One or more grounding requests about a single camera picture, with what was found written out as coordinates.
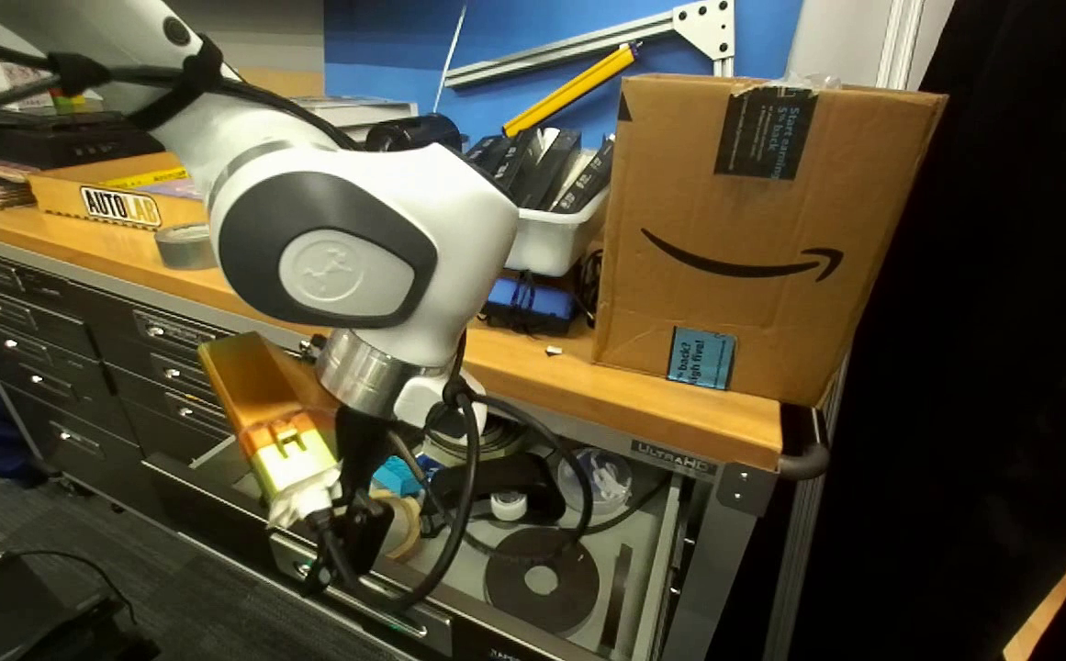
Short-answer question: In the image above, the black strip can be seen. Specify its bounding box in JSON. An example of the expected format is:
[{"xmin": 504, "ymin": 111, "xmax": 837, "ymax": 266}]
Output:
[{"xmin": 600, "ymin": 543, "xmax": 634, "ymax": 631}]

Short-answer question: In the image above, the black flat device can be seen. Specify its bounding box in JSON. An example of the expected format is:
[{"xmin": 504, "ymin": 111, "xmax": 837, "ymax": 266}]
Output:
[{"xmin": 0, "ymin": 109, "xmax": 164, "ymax": 172}]

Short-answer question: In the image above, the grey tape roll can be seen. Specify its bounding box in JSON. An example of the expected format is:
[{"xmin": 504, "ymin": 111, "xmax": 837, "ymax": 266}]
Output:
[{"xmin": 154, "ymin": 223, "xmax": 219, "ymax": 272}]

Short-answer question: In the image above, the black cylinder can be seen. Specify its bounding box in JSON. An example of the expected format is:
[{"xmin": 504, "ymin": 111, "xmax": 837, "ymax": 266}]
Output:
[{"xmin": 366, "ymin": 112, "xmax": 463, "ymax": 153}]

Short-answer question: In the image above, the beige tape roll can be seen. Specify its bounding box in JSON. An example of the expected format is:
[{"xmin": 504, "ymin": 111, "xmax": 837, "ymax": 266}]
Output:
[{"xmin": 375, "ymin": 490, "xmax": 424, "ymax": 562}]

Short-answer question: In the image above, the black disc roll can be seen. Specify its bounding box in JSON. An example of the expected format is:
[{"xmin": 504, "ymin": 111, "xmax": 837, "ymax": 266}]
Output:
[{"xmin": 484, "ymin": 527, "xmax": 602, "ymax": 638}]

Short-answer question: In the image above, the open drawer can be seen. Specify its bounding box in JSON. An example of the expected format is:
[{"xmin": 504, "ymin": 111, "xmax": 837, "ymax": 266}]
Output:
[{"xmin": 141, "ymin": 404, "xmax": 746, "ymax": 661}]

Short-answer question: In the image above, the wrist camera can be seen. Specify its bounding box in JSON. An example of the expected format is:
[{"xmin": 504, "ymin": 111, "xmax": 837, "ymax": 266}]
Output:
[{"xmin": 197, "ymin": 331, "xmax": 346, "ymax": 531}]

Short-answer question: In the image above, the yellow box with label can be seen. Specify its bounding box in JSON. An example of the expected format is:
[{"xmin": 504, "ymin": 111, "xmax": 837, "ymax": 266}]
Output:
[{"xmin": 27, "ymin": 151, "xmax": 213, "ymax": 231}]

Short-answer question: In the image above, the blue block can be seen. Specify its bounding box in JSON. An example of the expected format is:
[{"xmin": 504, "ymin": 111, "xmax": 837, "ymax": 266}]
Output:
[{"xmin": 371, "ymin": 456, "xmax": 424, "ymax": 498}]

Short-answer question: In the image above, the grey workbench side handle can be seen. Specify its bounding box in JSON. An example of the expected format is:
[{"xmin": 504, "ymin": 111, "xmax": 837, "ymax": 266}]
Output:
[{"xmin": 775, "ymin": 404, "xmax": 833, "ymax": 482}]

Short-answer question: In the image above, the black tape roll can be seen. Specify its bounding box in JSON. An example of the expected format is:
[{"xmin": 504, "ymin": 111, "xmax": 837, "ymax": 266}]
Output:
[{"xmin": 441, "ymin": 453, "xmax": 567, "ymax": 531}]

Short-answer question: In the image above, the white plastic bin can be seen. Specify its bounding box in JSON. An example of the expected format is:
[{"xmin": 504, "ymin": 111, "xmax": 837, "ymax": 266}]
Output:
[{"xmin": 504, "ymin": 184, "xmax": 612, "ymax": 277}]

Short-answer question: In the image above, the black case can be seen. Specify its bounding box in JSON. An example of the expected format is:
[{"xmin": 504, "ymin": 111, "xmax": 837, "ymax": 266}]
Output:
[{"xmin": 0, "ymin": 549, "xmax": 163, "ymax": 661}]

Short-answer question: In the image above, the yellow bar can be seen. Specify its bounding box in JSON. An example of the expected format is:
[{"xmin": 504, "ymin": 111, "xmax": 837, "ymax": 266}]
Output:
[{"xmin": 501, "ymin": 43, "xmax": 637, "ymax": 140}]

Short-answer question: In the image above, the clear plastic bag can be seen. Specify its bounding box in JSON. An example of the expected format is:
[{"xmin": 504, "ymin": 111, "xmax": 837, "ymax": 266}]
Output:
[{"xmin": 557, "ymin": 447, "xmax": 634, "ymax": 516}]

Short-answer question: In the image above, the black curtain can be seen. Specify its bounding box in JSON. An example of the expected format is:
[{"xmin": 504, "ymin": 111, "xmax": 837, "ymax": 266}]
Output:
[{"xmin": 788, "ymin": 0, "xmax": 1066, "ymax": 661}]

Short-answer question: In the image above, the aluminium rail with bracket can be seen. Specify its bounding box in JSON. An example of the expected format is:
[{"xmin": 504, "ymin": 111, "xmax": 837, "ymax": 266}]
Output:
[{"xmin": 443, "ymin": 0, "xmax": 736, "ymax": 91}]

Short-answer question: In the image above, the grey disc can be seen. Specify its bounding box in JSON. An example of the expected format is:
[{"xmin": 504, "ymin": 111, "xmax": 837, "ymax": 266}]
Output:
[{"xmin": 421, "ymin": 409, "xmax": 525, "ymax": 466}]

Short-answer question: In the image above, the closed dark drawer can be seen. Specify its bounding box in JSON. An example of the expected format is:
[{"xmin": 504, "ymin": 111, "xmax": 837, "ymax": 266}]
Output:
[
  {"xmin": 0, "ymin": 275, "xmax": 97, "ymax": 359},
  {"xmin": 132, "ymin": 308, "xmax": 232, "ymax": 359},
  {"xmin": 163, "ymin": 389, "xmax": 234, "ymax": 436},
  {"xmin": 0, "ymin": 317, "xmax": 120, "ymax": 419},
  {"xmin": 0, "ymin": 242, "xmax": 74, "ymax": 299},
  {"xmin": 149, "ymin": 352, "xmax": 223, "ymax": 396}
]

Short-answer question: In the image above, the wooden board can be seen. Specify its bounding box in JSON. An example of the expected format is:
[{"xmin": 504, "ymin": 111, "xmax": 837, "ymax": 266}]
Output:
[{"xmin": 1001, "ymin": 508, "xmax": 1066, "ymax": 661}]

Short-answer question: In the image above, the drawer handle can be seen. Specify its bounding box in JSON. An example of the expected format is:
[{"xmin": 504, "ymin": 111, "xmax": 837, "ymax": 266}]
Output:
[{"xmin": 269, "ymin": 532, "xmax": 434, "ymax": 641}]

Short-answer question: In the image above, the blue box with black cable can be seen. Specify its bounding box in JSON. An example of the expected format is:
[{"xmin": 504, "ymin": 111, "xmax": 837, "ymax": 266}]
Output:
[{"xmin": 480, "ymin": 274, "xmax": 581, "ymax": 337}]

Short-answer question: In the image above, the cardboard box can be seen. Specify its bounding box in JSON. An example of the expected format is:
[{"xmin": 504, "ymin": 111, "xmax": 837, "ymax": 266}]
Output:
[{"xmin": 591, "ymin": 73, "xmax": 949, "ymax": 409}]

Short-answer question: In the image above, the thin white rod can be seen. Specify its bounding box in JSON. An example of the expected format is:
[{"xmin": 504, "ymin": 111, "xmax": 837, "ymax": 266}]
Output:
[{"xmin": 431, "ymin": 4, "xmax": 468, "ymax": 115}]

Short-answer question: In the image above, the row of black boxes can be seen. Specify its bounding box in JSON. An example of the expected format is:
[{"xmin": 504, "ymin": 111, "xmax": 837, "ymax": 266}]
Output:
[{"xmin": 464, "ymin": 127, "xmax": 617, "ymax": 215}]

